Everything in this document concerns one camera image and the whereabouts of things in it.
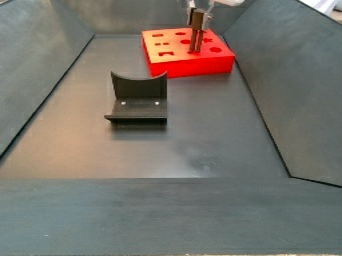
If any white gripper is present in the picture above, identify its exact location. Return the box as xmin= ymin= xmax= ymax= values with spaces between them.
xmin=182 ymin=0 xmax=244 ymax=30

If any brown three prong object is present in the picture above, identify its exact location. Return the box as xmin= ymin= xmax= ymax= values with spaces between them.
xmin=187 ymin=7 xmax=207 ymax=53

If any black curved fixture stand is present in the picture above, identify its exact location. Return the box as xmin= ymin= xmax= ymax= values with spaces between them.
xmin=104 ymin=73 xmax=168 ymax=122

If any red block with shaped holes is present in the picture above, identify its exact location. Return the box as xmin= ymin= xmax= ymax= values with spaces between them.
xmin=141 ymin=28 xmax=235 ymax=78

